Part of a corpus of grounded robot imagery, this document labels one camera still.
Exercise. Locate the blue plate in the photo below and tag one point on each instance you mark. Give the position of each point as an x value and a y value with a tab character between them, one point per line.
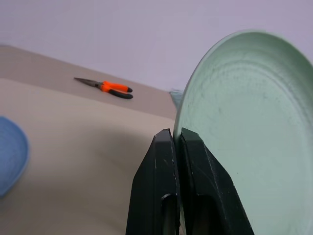
11	154

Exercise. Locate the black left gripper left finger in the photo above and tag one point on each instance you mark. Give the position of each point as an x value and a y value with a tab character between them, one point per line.
154	176

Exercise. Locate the orange and black pliers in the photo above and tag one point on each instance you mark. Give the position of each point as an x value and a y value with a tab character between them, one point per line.
112	87

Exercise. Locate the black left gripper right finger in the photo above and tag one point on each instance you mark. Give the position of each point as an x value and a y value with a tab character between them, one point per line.
207	186

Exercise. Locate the green plate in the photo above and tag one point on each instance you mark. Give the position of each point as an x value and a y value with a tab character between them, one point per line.
256	117

